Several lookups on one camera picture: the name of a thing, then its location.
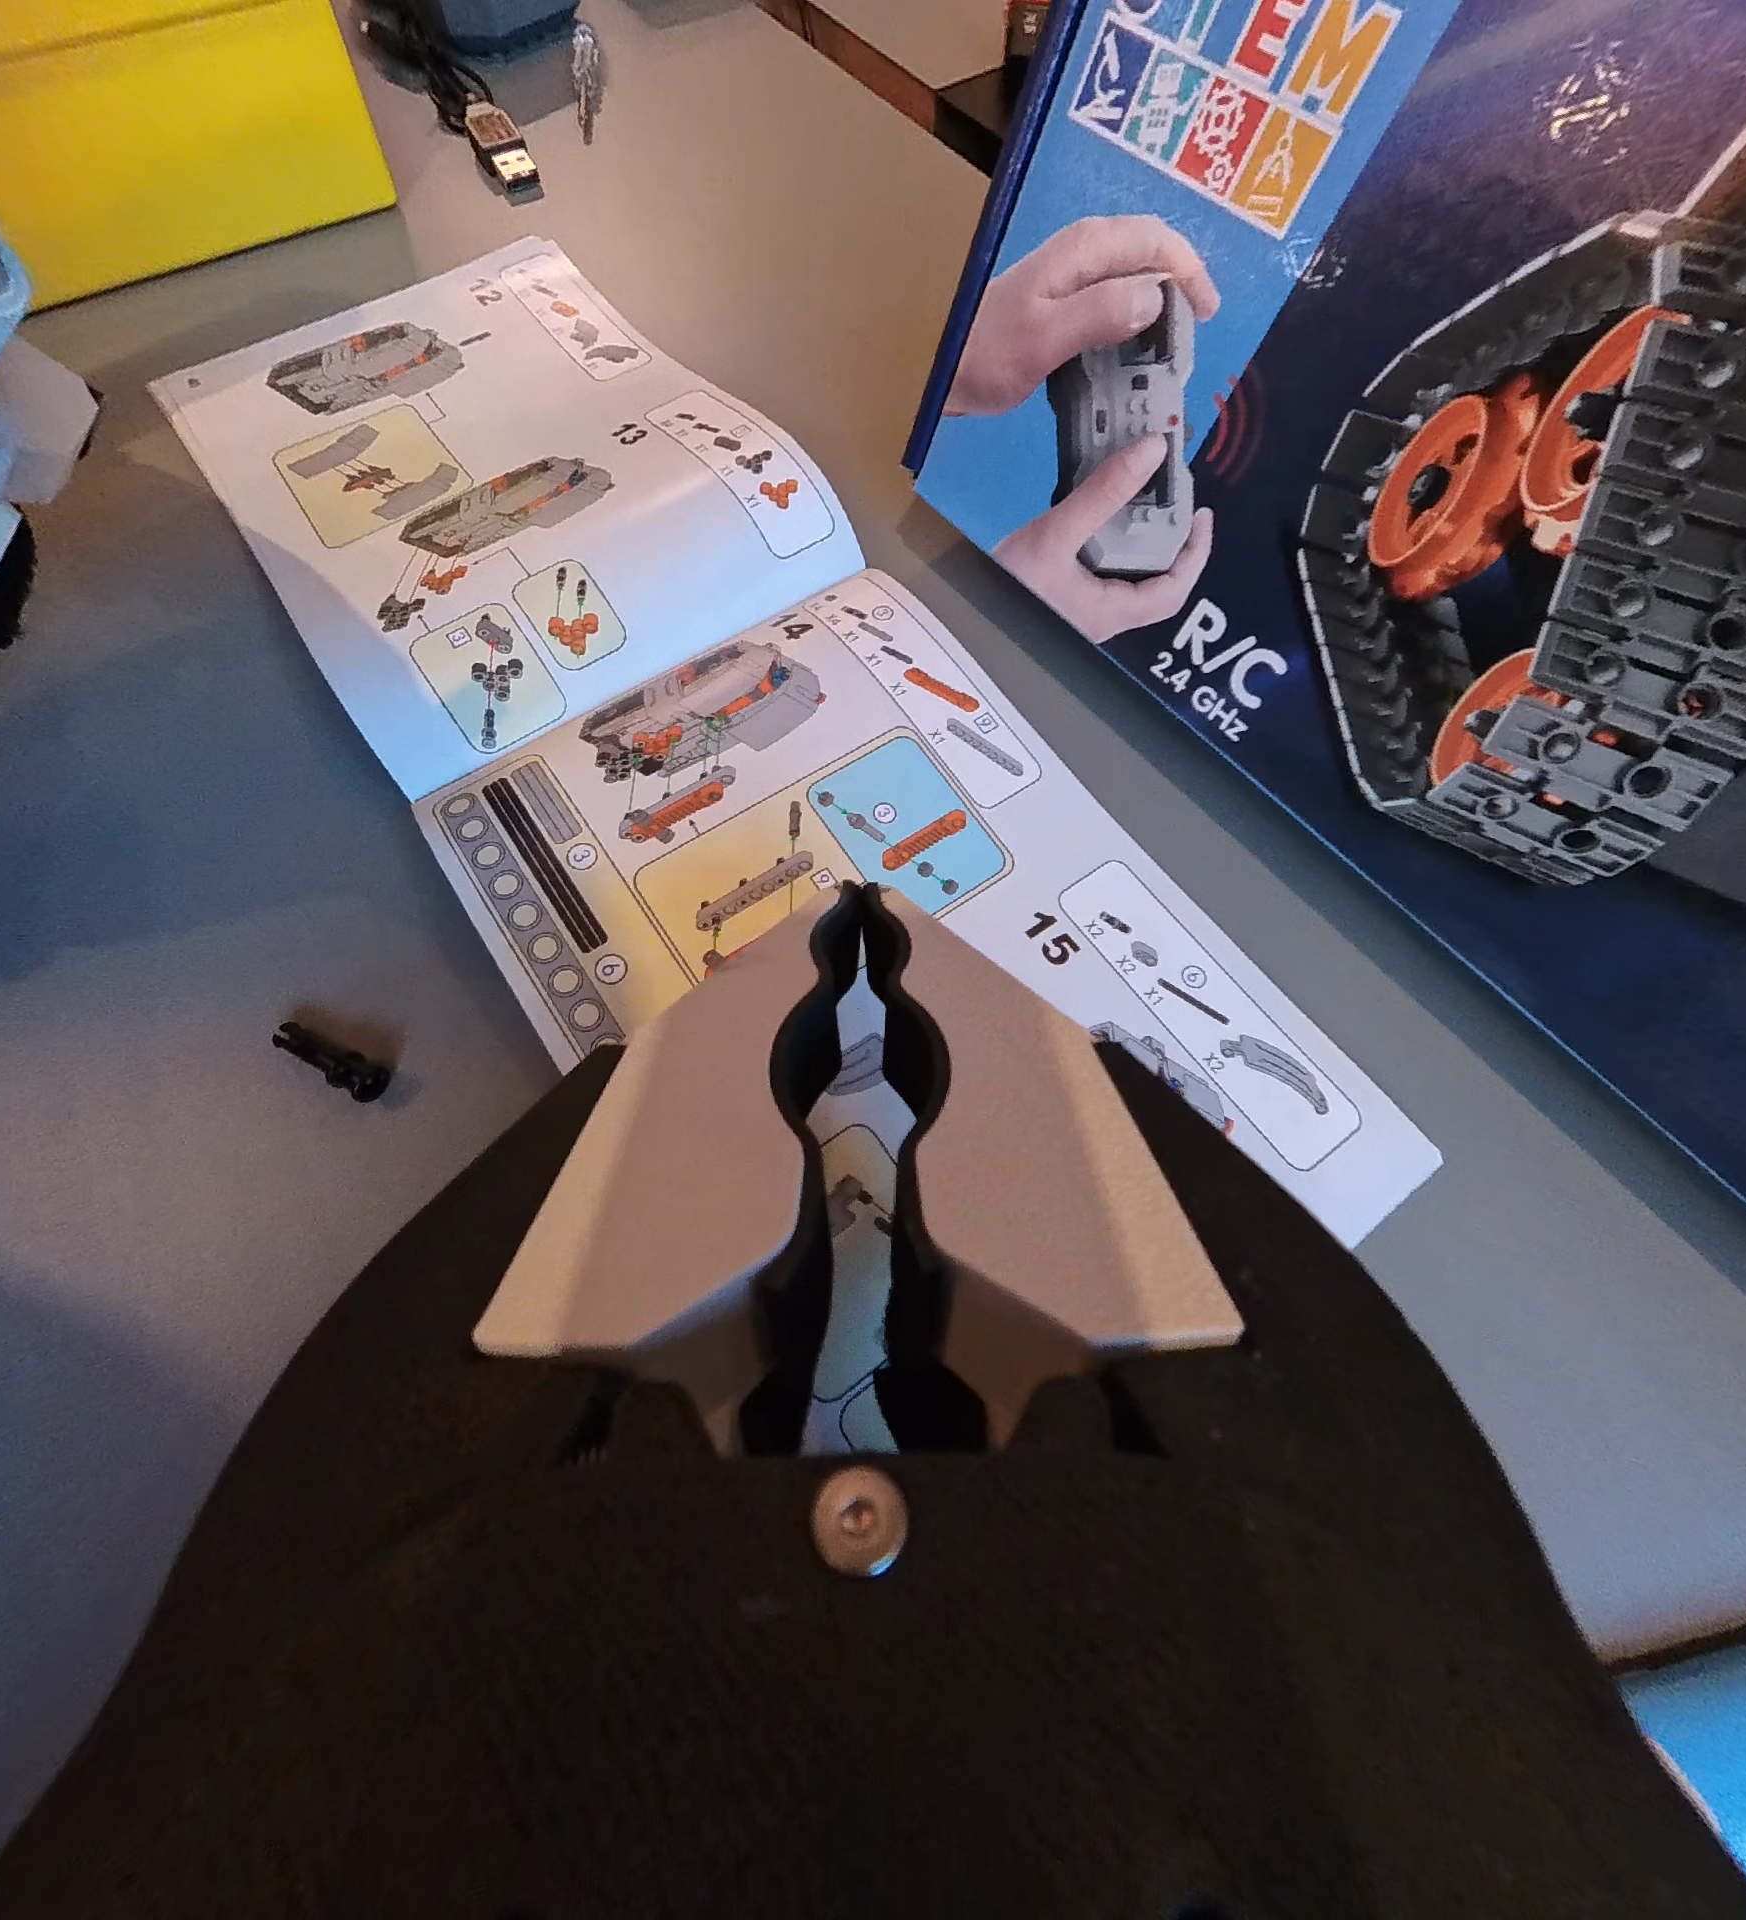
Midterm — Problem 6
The black usb cable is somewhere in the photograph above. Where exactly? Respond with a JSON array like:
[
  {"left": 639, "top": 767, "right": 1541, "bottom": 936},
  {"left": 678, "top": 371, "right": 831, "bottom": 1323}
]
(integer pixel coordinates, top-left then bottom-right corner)
[{"left": 359, "top": 0, "right": 544, "bottom": 197}]

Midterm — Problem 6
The open instruction booklet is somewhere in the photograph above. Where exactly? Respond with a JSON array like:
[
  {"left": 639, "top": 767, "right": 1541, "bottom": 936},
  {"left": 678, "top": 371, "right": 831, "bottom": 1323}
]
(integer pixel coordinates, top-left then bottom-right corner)
[{"left": 151, "top": 238, "right": 1446, "bottom": 1250}]

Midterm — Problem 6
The adjacent grey table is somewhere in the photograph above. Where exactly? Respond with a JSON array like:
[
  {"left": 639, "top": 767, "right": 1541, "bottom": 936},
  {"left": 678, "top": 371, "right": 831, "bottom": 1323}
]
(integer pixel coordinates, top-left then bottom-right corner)
[{"left": 753, "top": 0, "right": 1058, "bottom": 173}]

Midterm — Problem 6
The grey desk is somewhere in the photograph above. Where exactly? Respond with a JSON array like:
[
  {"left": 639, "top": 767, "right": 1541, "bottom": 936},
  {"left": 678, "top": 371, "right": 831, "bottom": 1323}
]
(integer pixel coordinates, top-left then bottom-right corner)
[{"left": 0, "top": 0, "right": 1746, "bottom": 1920}]

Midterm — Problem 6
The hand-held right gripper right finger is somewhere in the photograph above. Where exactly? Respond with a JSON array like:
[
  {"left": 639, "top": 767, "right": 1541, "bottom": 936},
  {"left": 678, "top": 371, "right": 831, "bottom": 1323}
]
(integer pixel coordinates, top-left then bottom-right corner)
[{"left": 870, "top": 886, "right": 1248, "bottom": 1453}]

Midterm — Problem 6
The yellow storage bin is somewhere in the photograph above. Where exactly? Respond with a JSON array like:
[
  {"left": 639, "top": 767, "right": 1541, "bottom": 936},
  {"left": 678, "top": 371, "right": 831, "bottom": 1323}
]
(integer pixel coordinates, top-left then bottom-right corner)
[{"left": 0, "top": 0, "right": 398, "bottom": 316}]

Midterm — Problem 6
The blue toy kit box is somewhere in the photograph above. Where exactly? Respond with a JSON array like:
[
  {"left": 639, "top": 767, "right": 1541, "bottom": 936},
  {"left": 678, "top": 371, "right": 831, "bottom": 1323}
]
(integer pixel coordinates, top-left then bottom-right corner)
[{"left": 904, "top": 0, "right": 1746, "bottom": 1276}]

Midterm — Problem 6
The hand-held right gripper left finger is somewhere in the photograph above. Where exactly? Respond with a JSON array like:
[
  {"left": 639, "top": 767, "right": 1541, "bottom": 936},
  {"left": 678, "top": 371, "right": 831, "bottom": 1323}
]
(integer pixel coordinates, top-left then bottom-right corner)
[{"left": 476, "top": 882, "right": 865, "bottom": 1455}]

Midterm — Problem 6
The black connector pin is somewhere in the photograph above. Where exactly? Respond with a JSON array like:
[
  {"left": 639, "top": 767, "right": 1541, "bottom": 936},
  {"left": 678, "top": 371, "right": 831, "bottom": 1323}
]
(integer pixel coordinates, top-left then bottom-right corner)
[{"left": 272, "top": 1021, "right": 395, "bottom": 1104}]

